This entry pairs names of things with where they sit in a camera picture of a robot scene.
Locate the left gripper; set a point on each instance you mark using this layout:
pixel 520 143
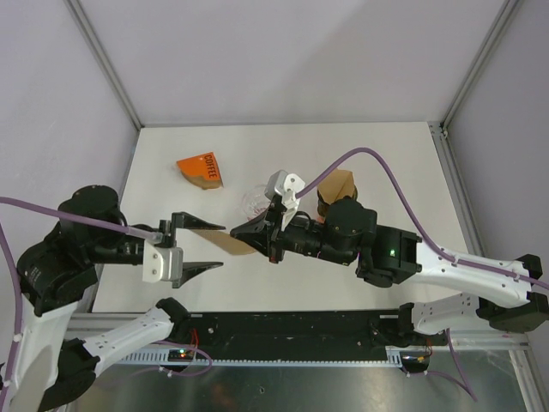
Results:
pixel 185 219

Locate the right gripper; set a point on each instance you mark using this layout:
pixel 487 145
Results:
pixel 269 221

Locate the clear glass dripper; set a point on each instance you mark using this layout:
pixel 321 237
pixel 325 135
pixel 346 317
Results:
pixel 254 202

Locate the orange coffee filter box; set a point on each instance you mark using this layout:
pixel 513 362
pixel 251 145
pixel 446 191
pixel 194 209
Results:
pixel 202 171

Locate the dark green dripper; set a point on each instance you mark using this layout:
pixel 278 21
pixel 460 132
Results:
pixel 322 206

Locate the brown paper coffee filter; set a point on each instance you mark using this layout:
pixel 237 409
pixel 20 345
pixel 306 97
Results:
pixel 337 185

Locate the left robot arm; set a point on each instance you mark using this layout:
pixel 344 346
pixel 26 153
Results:
pixel 46 370

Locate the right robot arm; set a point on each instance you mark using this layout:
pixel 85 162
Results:
pixel 488 292

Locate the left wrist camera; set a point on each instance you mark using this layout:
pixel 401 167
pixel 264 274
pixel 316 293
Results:
pixel 162 264

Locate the grey cable duct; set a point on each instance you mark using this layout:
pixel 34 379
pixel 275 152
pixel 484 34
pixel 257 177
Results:
pixel 274 357

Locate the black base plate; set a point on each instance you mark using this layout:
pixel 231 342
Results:
pixel 329 335

